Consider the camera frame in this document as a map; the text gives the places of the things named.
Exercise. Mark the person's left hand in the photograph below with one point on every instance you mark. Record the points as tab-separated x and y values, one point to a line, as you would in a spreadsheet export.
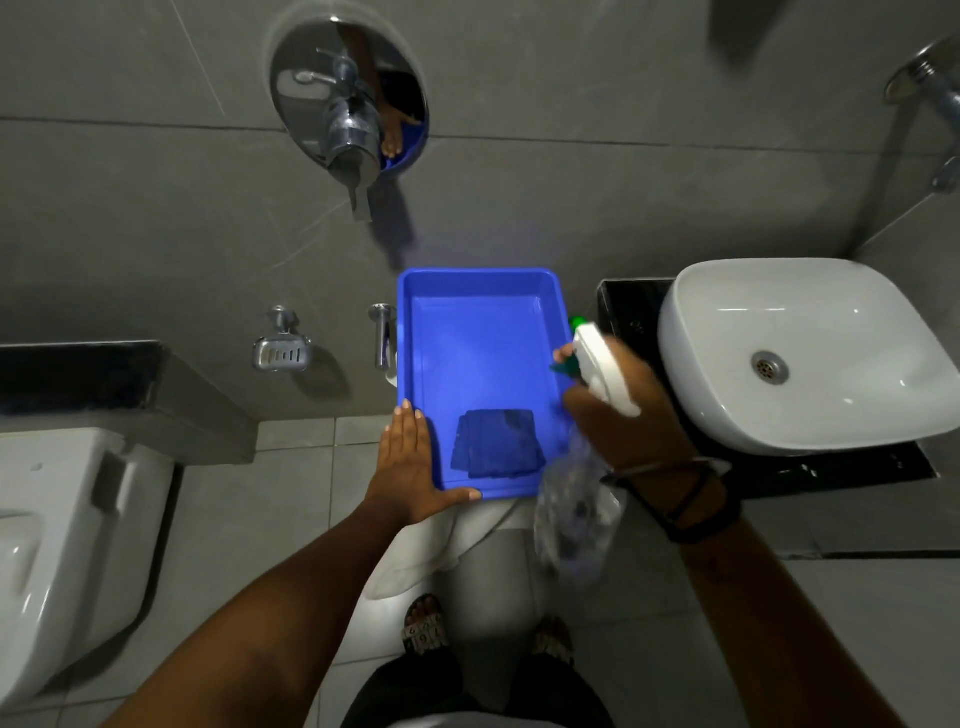
409	480

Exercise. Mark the person's right hand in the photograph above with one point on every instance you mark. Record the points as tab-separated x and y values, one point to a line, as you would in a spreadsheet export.
637	435

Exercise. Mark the person's left thumb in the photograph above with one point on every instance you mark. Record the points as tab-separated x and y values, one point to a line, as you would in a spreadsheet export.
461	496

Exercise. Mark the person's right fingers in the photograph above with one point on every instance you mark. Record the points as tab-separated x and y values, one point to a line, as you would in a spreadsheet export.
564	355

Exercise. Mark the clear spray bottle white head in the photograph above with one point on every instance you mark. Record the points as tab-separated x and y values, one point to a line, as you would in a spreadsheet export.
607	371

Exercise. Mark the blue plastic tray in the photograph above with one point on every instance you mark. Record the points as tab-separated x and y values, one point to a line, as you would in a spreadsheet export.
480	337

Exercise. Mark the person's right forearm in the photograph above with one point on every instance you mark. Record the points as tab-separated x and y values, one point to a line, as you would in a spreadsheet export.
765	622

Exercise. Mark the person's left forearm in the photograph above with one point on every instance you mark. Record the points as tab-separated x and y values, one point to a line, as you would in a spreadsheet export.
285	615

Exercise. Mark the folded blue cloth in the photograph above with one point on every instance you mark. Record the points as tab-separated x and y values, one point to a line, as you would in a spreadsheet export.
499	444

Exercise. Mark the white towel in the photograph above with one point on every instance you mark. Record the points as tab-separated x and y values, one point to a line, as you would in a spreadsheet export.
420	555

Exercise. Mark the black stone counter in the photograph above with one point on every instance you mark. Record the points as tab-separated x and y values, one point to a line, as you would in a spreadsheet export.
630	315

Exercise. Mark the patterned sandal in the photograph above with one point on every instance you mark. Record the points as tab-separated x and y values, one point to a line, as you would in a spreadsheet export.
553	641
425	626

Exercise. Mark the person's black trousers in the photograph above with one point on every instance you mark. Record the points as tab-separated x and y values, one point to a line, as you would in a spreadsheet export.
420	690

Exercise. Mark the black wrist bands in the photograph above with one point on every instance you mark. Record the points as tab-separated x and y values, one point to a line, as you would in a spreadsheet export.
697	510

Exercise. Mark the chrome basin drain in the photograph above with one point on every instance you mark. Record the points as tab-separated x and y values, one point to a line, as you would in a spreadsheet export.
770	367

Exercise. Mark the white ceramic wash basin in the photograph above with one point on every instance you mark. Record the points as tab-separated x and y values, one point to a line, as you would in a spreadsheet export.
825	352

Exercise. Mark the chrome shower mixer valve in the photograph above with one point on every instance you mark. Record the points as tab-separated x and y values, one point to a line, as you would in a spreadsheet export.
349	112

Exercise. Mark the black stone ledge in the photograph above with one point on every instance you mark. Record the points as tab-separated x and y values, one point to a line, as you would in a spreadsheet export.
90	382

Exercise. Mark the white toilet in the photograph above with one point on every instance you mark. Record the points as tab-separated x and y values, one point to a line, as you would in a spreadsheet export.
67	540

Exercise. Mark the chrome basin faucet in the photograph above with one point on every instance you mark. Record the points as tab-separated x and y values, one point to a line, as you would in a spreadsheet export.
926	82

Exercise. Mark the chrome wall tap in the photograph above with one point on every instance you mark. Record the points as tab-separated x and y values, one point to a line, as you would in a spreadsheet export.
383	334

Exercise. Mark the chrome wall soap dish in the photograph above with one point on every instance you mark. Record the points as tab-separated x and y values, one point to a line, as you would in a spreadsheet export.
282	351

